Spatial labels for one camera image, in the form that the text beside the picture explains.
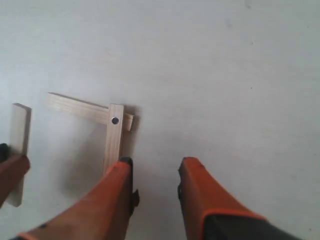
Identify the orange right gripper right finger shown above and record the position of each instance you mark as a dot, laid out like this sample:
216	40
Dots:
210	212

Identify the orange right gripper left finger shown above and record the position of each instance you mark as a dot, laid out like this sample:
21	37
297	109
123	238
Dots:
103	214

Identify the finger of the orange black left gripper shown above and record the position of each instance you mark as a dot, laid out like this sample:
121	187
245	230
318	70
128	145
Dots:
13	168

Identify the wooden stick with holes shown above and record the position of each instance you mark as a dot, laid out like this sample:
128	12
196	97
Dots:
114	133

